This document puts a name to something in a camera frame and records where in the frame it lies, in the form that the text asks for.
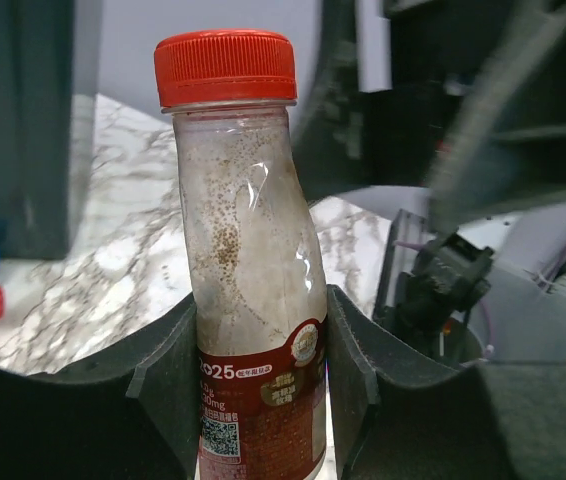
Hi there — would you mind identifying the dark green plastic bin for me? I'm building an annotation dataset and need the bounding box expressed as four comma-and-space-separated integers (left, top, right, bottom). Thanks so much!
0, 1, 103, 260

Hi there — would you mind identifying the red cap bottle small label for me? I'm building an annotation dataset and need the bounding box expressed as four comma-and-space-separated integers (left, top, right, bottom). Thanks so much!
154, 29, 327, 479

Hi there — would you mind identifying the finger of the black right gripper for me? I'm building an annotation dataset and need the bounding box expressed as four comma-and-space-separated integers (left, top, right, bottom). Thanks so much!
430, 1, 566, 230
292, 1, 392, 200

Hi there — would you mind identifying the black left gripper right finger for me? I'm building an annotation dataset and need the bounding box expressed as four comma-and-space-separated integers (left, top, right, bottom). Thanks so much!
327, 285, 566, 479

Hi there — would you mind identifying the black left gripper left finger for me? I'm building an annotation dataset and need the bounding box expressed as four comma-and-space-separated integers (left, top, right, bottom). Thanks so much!
0, 299, 198, 479

